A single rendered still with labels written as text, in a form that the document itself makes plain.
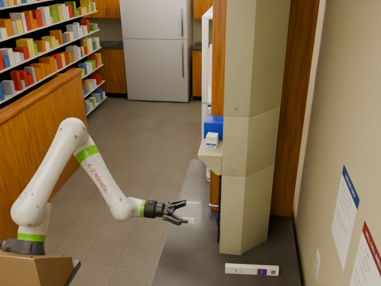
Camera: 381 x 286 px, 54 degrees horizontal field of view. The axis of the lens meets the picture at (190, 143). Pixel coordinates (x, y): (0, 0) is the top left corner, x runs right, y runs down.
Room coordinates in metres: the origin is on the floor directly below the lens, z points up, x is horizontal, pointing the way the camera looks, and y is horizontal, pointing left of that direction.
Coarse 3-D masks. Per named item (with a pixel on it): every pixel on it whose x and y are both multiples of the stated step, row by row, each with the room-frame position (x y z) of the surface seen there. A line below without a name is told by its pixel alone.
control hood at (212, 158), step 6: (204, 138) 1.71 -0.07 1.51; (204, 144) 1.64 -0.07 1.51; (222, 144) 1.64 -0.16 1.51; (204, 150) 1.58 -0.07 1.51; (210, 150) 1.58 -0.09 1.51; (216, 150) 1.58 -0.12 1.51; (198, 156) 1.53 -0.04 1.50; (204, 156) 1.53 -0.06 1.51; (210, 156) 1.52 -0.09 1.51; (216, 156) 1.52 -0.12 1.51; (204, 162) 1.53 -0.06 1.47; (210, 162) 1.52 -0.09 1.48; (216, 162) 1.52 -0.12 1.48; (210, 168) 1.52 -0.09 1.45; (216, 168) 1.52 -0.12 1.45; (216, 174) 1.52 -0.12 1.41
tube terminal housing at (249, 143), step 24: (240, 120) 1.50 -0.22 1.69; (264, 120) 1.55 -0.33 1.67; (240, 144) 1.50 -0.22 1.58; (264, 144) 1.56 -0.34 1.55; (240, 168) 1.50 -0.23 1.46; (264, 168) 1.57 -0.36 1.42; (240, 192) 1.50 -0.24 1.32; (264, 192) 1.58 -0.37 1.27; (240, 216) 1.50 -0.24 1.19; (264, 216) 1.59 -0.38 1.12; (240, 240) 1.50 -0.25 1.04; (264, 240) 1.60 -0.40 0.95
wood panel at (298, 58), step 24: (216, 0) 1.89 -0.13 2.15; (312, 0) 1.82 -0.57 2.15; (216, 24) 1.89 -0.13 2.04; (312, 24) 1.82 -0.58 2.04; (216, 48) 1.89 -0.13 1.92; (288, 48) 1.83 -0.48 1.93; (312, 48) 1.82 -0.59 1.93; (216, 72) 1.89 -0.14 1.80; (288, 72) 1.83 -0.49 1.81; (216, 96) 1.89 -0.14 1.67; (288, 96) 1.83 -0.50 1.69; (288, 120) 1.83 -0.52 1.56; (288, 144) 1.83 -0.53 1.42; (288, 168) 1.82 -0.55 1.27; (216, 192) 1.89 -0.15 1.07; (288, 192) 1.82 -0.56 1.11; (288, 216) 1.82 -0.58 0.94
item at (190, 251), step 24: (192, 168) 2.42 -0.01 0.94; (192, 192) 2.09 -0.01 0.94; (192, 216) 1.83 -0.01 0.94; (168, 240) 1.62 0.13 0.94; (192, 240) 1.62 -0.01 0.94; (216, 240) 1.61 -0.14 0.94; (288, 240) 1.61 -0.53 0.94; (168, 264) 1.43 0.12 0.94; (192, 264) 1.43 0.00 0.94; (216, 264) 1.43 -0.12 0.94; (264, 264) 1.43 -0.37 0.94; (288, 264) 1.43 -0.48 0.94
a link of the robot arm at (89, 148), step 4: (88, 136) 1.71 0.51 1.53; (88, 140) 1.69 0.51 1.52; (92, 140) 1.72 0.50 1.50; (84, 144) 1.66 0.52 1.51; (88, 144) 1.67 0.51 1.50; (92, 144) 1.69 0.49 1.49; (80, 148) 1.65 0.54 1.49; (84, 148) 1.65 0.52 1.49; (88, 148) 1.66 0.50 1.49; (92, 148) 1.67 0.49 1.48; (96, 148) 1.69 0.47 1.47; (76, 152) 1.65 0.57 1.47; (80, 152) 1.64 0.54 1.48; (84, 152) 1.64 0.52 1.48; (88, 152) 1.64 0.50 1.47; (92, 152) 1.65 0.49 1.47; (96, 152) 1.67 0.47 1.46; (76, 156) 1.65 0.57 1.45; (80, 156) 1.63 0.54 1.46; (84, 156) 1.63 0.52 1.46; (88, 156) 1.63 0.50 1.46; (80, 160) 1.63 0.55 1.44; (80, 164) 1.64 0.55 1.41
